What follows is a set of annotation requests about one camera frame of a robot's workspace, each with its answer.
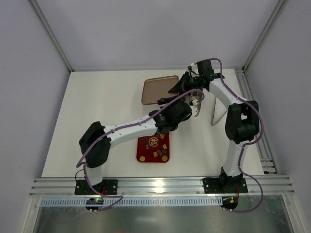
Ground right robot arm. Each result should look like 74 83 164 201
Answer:
169 59 264 194

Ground golden round chocolate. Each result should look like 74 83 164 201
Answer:
161 155 168 162

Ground metal serving tongs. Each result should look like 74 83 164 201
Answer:
210 96 227 127

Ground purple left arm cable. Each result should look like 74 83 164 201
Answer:
76 88 205 212

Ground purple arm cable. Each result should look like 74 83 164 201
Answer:
76 88 205 212
191 57 265 214

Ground white slotted cable duct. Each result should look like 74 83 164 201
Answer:
40 196 223 208

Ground red rectangular tray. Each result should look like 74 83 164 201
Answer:
136 133 170 164

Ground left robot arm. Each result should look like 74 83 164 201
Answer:
75 100 192 195

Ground beige tin box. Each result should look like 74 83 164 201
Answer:
186 92 203 117

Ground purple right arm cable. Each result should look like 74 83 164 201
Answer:
191 57 265 214

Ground beige tin lid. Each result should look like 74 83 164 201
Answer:
141 75 179 105

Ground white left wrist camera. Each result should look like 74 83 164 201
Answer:
189 96 202 117

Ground aluminium frame rail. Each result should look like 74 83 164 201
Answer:
29 175 294 198

